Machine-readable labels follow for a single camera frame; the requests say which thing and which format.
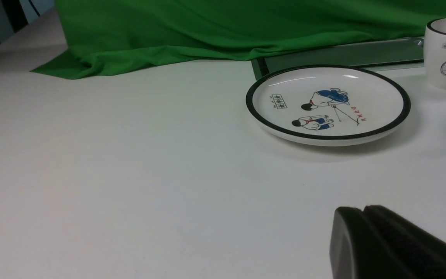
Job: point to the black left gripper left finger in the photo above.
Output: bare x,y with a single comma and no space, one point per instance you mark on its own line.
347,229

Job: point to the green tray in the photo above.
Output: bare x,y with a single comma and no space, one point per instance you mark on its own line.
405,51

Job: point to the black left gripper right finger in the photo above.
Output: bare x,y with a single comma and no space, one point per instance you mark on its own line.
399,249

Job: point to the green backdrop cloth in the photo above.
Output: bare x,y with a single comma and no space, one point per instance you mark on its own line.
112,37

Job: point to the white cartoon plate black rim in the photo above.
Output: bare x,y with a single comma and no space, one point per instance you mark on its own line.
328,105

